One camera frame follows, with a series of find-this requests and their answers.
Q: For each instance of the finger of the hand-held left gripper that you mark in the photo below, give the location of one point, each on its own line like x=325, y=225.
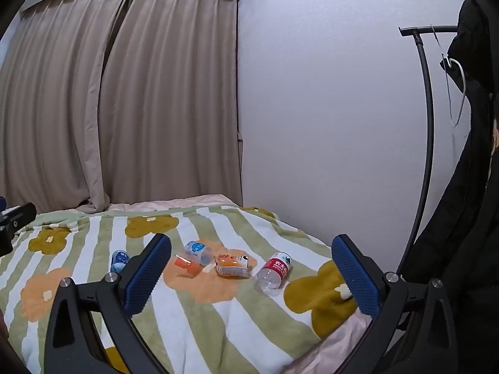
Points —
x=17, y=218

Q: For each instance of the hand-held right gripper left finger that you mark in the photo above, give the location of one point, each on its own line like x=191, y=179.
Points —
x=146, y=274

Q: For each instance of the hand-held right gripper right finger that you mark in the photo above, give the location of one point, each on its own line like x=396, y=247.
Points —
x=356, y=280

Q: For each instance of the clear cup with blue label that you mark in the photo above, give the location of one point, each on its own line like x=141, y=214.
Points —
x=198, y=250

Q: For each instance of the blue printed can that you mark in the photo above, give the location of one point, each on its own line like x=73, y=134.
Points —
x=119, y=261

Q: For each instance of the small orange bottle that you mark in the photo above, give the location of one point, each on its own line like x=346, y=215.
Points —
x=188, y=267

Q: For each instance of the pink bed sheet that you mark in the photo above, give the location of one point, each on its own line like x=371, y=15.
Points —
x=175, y=202

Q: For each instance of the clear bottle with red label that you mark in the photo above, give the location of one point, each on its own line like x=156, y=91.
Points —
x=275, y=270

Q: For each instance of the striped floral blanket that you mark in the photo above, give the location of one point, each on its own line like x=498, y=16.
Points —
x=218, y=319

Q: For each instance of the orange snack packet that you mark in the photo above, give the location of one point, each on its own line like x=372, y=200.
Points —
x=233, y=265

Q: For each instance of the beige curtain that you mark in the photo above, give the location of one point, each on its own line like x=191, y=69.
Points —
x=50, y=105
x=171, y=97

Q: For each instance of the black coat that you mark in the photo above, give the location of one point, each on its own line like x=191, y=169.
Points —
x=467, y=210

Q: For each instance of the black clothes rack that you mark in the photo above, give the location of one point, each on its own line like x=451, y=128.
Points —
x=429, y=124

